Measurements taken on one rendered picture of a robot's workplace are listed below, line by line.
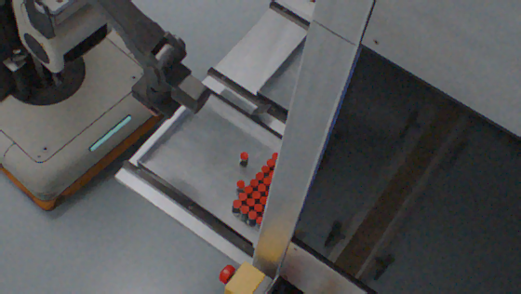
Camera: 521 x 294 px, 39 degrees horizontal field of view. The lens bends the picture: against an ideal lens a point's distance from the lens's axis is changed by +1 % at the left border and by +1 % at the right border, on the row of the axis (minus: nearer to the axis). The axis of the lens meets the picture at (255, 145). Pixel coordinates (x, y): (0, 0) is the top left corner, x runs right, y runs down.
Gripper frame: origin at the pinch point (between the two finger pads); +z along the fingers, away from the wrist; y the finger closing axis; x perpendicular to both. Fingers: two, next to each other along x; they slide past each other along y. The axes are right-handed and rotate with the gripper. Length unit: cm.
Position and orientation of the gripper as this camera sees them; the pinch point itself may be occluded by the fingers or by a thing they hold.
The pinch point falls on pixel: (156, 112)
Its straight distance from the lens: 158.8
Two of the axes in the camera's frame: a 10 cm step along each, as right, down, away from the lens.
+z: -2.1, 3.9, 9.0
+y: 8.0, 6.0, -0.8
